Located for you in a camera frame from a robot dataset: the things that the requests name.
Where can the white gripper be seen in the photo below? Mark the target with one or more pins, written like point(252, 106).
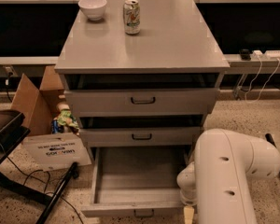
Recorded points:
point(188, 200)

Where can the grey bottom drawer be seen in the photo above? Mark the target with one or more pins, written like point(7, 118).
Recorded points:
point(136, 181)

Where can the grey drawer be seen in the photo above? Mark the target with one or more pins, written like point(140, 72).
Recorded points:
point(140, 137)
point(136, 181)
point(160, 102)

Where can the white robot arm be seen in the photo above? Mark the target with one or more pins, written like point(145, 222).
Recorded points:
point(216, 181)

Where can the grey middle drawer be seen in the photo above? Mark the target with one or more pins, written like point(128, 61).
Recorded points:
point(140, 137)

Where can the grey drawer cabinet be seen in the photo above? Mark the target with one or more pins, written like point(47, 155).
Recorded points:
point(174, 50)

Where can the grey top drawer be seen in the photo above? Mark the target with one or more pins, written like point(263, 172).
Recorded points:
point(160, 102)

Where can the brown cardboard box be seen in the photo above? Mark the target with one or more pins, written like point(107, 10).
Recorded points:
point(39, 106)

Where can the green dressed doll toy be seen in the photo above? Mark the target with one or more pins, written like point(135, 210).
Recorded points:
point(64, 122)

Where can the black small device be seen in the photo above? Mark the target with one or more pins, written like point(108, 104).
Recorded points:
point(245, 54)

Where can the white power strip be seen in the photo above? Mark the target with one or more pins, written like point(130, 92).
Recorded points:
point(268, 54)

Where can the green white soda can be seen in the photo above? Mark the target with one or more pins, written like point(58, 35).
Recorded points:
point(131, 17)

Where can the white ceramic bowl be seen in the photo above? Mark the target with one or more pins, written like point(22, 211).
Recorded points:
point(94, 10)

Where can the wall outlet with plug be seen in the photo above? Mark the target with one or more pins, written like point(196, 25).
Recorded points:
point(10, 73)

